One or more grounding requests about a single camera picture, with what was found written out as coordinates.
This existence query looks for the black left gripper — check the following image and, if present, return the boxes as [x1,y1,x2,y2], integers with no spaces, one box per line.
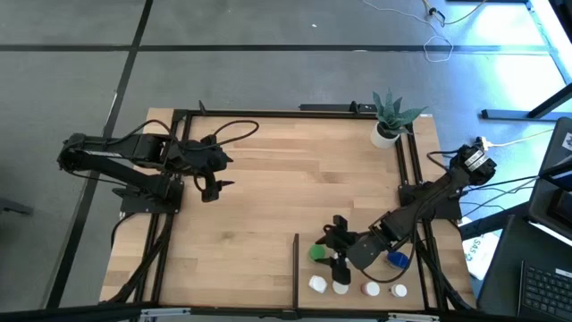
[176,138,236,203]

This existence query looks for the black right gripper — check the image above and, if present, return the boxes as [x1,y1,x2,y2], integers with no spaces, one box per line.
[320,214,390,286]

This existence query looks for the blue Tums bottle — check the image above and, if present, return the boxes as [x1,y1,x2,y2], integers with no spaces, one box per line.
[386,251,410,271]

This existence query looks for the red bottle white cap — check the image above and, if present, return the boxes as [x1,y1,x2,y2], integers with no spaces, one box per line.
[360,281,382,298]

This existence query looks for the white bottle blue label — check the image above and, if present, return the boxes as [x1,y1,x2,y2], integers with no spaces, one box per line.
[307,275,328,294]

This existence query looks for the black desk foot bar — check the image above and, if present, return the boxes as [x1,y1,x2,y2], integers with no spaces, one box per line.
[458,201,533,242]

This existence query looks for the succulent plant in white pot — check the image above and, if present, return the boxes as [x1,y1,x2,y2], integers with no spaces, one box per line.
[370,87,429,149]

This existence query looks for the black desk surface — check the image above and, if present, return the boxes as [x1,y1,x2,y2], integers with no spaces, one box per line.
[475,214,572,322]

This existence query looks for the black laptop keyboard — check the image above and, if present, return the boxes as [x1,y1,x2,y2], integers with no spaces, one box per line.
[517,258,572,322]

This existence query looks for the dark grey computer equipment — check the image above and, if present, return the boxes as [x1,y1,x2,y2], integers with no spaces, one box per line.
[528,116,572,242]

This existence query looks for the black floor stand foot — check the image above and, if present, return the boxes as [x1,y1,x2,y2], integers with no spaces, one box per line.
[0,195,35,216]

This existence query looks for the black rig front beam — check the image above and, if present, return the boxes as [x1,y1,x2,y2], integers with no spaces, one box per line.
[0,302,572,322]

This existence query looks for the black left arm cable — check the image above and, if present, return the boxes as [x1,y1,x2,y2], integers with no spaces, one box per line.
[114,118,261,151]

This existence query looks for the black aluminium table frame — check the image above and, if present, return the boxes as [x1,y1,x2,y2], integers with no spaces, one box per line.
[101,106,477,314]

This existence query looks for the silver metal bracket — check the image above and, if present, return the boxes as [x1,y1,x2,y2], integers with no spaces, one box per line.
[139,307,192,322]
[386,311,442,322]

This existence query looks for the black bracket bar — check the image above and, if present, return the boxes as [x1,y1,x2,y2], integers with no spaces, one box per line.
[298,102,377,114]

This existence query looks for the black desk leg frame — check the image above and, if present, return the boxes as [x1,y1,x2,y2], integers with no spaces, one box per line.
[481,82,572,122]

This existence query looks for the white floor cable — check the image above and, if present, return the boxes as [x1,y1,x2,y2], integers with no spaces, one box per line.
[359,0,455,64]

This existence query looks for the black cable plug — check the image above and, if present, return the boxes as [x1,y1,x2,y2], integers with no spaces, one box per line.
[422,0,448,26]

